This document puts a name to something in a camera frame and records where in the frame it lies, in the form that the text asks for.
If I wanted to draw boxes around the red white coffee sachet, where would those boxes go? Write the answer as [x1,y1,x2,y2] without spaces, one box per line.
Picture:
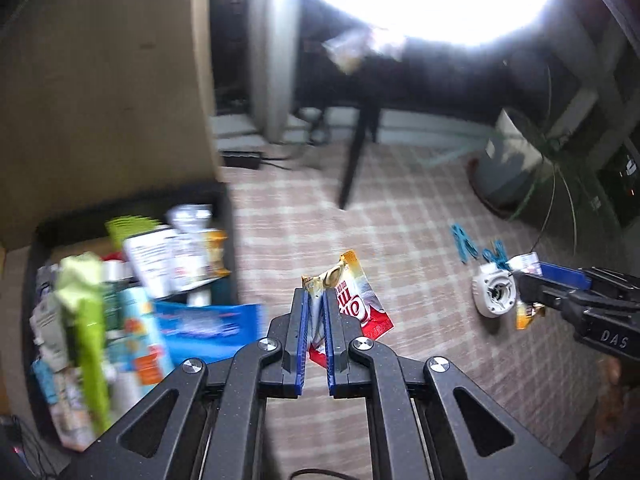
[302,249,394,367]

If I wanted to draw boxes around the white power adapter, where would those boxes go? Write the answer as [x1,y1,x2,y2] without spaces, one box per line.
[472,262,518,318]

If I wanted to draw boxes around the light blue plastic clip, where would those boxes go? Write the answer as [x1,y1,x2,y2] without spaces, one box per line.
[450,223,480,264]

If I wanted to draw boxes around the coffee mate creamer sachet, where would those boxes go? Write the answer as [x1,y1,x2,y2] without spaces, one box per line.
[508,252,546,330]

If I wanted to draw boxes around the person right hand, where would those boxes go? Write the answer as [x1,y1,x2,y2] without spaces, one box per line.
[597,356,639,434]

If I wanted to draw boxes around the green plant leaves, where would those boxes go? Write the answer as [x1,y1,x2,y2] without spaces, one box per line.
[418,58,622,256]

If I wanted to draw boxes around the brown pot saucer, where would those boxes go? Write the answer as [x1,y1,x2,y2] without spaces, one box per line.
[465,157,518,221]

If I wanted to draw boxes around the blue plastic packet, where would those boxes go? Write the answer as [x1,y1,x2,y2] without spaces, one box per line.
[153,301,266,365]

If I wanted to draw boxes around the grey plant pot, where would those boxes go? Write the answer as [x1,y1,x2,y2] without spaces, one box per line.
[476,107,544,206]

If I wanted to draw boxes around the black storage tray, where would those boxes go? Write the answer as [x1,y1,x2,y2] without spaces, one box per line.
[22,182,235,448]

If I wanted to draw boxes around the lime green package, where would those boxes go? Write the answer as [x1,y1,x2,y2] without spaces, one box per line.
[54,252,112,436]

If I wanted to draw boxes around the wooden cabinet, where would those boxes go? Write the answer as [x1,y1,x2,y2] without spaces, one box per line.
[1,0,219,250]

